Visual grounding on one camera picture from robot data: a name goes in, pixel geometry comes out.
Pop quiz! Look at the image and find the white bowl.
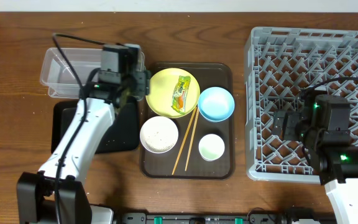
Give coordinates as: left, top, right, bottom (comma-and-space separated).
140, 116, 178, 154

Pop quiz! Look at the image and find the wooden chopstick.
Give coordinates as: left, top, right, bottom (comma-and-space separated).
172, 106, 198, 175
185, 107, 200, 172

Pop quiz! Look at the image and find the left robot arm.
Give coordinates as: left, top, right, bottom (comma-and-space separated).
16, 44, 150, 223

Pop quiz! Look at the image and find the wooden chopstick right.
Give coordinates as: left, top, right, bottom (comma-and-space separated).
185, 107, 200, 172

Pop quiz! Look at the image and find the wooden chopstick left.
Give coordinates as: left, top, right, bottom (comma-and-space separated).
172, 106, 198, 175

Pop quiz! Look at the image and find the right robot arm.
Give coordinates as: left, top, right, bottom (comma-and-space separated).
272, 95, 358, 223

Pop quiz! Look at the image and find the black plastic tray bin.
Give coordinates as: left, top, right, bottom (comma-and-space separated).
51, 97, 140, 154

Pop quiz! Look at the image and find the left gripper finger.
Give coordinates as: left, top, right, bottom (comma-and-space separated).
114, 88, 131, 109
134, 70, 151, 100

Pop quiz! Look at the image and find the small pale green cup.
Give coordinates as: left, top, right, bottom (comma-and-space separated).
198, 134, 225, 161

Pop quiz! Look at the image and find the light blue bowl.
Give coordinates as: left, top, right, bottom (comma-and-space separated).
198, 86, 235, 123

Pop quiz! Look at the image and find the clear plastic bin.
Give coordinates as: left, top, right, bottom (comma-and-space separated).
40, 47, 146, 101

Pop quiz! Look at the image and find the yellow plate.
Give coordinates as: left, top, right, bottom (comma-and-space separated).
146, 68, 200, 118

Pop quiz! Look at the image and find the dark brown serving tray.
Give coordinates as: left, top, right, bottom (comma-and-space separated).
140, 62, 235, 179

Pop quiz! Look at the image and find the grey dishwasher rack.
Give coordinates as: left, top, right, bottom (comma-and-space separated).
244, 27, 358, 184

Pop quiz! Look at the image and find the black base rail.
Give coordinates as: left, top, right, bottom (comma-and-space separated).
113, 211, 337, 224

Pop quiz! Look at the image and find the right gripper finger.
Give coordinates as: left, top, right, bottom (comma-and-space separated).
283, 111, 300, 141
272, 110, 287, 136

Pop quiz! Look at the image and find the green snack wrapper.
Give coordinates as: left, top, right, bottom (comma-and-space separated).
171, 76, 191, 114

